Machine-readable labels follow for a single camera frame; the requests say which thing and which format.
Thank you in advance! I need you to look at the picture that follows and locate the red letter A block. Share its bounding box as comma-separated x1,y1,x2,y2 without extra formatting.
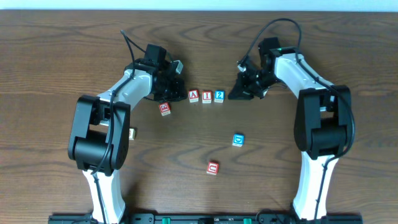
188,90,199,103

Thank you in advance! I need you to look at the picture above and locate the blue number 2 block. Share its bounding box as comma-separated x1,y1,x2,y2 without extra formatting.
214,90,225,103

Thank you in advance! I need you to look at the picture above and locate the red letter I block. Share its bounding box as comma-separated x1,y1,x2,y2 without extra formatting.
201,91,212,104

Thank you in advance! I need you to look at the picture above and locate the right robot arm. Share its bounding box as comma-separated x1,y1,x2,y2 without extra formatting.
228,37,354,223

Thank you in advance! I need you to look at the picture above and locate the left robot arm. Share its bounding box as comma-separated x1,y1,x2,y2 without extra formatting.
68,44,187,223

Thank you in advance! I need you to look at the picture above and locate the red letter E block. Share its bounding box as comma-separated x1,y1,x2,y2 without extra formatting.
159,102,171,116

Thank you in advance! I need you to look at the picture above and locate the blue letter D block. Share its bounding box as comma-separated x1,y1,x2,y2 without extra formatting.
232,134,244,147

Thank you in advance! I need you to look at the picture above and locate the beige picture block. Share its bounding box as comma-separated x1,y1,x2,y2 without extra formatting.
129,128,136,141

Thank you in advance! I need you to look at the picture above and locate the red letter U block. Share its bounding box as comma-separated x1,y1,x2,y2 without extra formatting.
206,161,220,175

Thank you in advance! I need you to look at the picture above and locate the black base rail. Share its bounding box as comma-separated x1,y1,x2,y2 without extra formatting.
48,213,363,224

